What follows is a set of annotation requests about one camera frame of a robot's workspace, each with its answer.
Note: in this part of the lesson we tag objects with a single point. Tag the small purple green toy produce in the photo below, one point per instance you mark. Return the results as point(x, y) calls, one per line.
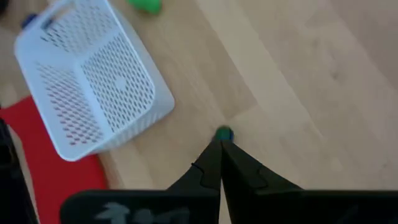
point(223, 133)

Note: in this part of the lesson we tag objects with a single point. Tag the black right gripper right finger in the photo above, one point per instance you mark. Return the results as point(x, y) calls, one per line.
point(239, 174)

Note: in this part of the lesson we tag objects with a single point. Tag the white perforated plastic basket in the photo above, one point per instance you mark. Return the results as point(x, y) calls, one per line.
point(93, 81)

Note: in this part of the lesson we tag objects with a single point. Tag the red folded cloth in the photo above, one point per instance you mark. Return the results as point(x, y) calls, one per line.
point(59, 174)

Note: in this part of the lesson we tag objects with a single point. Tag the blue toy produce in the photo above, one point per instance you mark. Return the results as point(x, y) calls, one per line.
point(28, 20)

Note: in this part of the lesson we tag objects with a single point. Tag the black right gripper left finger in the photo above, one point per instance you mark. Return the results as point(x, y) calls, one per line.
point(208, 171)

